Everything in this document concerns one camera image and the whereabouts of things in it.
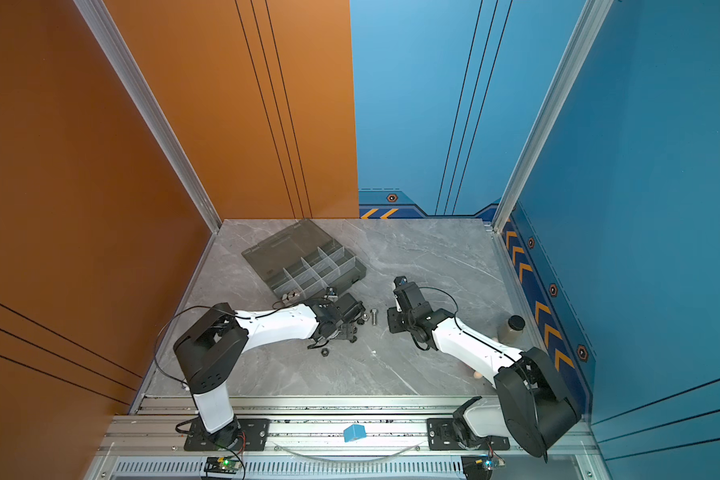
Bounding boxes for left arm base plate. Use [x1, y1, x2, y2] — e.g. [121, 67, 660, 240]
[175, 417, 270, 453]

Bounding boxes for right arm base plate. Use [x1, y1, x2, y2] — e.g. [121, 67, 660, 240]
[426, 417, 510, 451]

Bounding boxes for circuit board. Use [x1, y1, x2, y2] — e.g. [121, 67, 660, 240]
[203, 456, 245, 479]
[461, 456, 505, 480]

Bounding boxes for left circuit board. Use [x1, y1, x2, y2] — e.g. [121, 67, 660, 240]
[203, 456, 245, 479]

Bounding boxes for aluminium corner post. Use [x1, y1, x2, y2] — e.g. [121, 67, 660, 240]
[491, 0, 613, 234]
[74, 0, 222, 235]

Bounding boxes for right aluminium corner post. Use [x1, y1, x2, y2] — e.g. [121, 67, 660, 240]
[491, 0, 613, 234]

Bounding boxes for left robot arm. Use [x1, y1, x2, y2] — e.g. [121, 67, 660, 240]
[173, 294, 365, 451]

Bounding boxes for right circuit board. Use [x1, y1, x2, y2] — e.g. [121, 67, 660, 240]
[461, 456, 505, 480]

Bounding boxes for grey plastic organizer box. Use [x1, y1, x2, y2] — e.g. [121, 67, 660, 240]
[242, 219, 367, 303]

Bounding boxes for blue block on rail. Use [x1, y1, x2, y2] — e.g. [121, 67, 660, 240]
[343, 423, 367, 443]

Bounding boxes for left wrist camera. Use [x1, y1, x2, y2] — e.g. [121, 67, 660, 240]
[325, 287, 338, 302]

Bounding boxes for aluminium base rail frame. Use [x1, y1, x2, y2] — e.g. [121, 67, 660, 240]
[86, 396, 609, 479]

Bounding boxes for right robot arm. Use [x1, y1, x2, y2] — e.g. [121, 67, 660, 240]
[387, 276, 582, 460]

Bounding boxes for left aluminium corner post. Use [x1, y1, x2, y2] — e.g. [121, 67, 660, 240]
[74, 0, 222, 235]

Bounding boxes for brown jar black lid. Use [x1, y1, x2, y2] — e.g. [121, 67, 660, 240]
[497, 315, 526, 345]

